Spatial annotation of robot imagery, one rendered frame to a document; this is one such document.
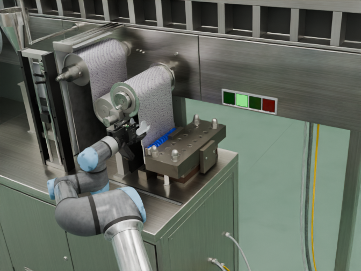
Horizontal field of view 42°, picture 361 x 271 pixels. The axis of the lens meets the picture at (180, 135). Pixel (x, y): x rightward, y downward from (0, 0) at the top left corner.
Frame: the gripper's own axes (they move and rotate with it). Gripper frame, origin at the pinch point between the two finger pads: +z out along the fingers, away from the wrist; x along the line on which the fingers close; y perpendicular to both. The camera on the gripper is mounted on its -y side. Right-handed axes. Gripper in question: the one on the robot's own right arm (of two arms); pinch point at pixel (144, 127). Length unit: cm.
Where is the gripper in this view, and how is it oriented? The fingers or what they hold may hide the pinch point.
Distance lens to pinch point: 195.7
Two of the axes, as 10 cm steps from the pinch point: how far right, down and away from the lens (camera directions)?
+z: 5.4, -4.2, 7.3
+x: -8.4, -2.1, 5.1
